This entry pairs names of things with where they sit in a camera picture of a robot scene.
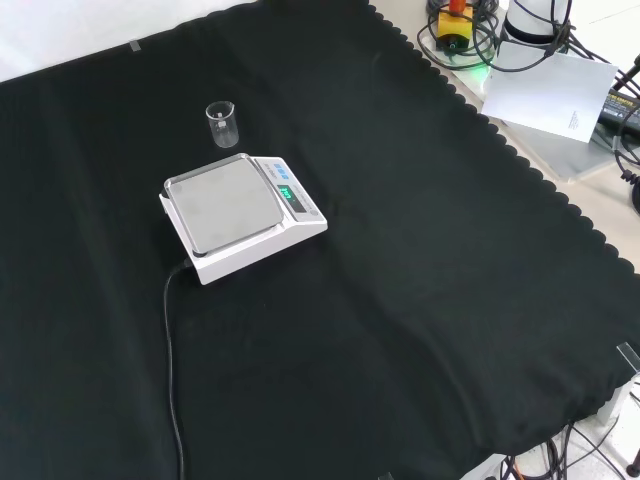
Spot white paper sheet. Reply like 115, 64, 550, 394
480, 40, 620, 145

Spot clear tape strip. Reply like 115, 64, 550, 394
616, 341, 640, 374

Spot black power adapter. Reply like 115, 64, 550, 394
598, 87, 640, 134

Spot black balance power cable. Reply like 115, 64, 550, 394
163, 259, 192, 480

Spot pale board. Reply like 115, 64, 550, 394
480, 69, 640, 182

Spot small clear glass beaker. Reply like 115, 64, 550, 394
204, 100, 240, 149

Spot black bench cloth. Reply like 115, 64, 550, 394
0, 0, 640, 480

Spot yellow stop button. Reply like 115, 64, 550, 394
434, 0, 474, 53

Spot black cable bundle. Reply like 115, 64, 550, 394
416, 0, 612, 74

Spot black floor cables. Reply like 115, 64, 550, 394
499, 419, 640, 480

